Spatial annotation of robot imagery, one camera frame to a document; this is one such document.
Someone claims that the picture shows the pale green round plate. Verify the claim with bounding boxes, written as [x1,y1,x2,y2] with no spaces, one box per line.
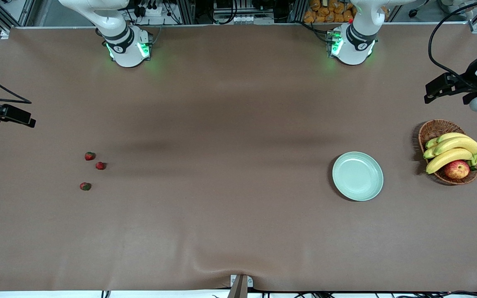
[332,151,384,202]

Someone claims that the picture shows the brown wicker basket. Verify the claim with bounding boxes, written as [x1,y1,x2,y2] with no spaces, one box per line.
[418,119,477,185]

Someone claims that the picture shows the yellow banana bunch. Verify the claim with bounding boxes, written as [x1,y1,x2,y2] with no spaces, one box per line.
[423,132,477,175]

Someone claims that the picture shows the red apple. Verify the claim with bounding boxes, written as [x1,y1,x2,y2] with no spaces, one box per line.
[444,160,470,180]

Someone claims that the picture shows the pile of orange bread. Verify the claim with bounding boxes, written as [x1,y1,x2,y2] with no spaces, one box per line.
[304,0,357,23]

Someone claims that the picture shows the power strip with black plugs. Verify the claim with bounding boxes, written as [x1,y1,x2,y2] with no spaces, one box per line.
[133,0,165,17]

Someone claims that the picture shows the brown table cover cloth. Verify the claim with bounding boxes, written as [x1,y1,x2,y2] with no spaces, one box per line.
[0,24,477,292]

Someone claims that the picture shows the white power strip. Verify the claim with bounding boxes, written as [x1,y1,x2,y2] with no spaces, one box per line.
[214,15,275,24]

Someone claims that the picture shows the black left camera cable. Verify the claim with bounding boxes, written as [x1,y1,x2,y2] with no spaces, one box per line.
[428,0,477,89]

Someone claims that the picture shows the aluminium frame profile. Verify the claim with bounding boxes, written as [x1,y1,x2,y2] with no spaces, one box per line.
[178,0,196,24]

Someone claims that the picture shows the metal table bracket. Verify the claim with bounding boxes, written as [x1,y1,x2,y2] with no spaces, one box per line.
[229,274,254,298]

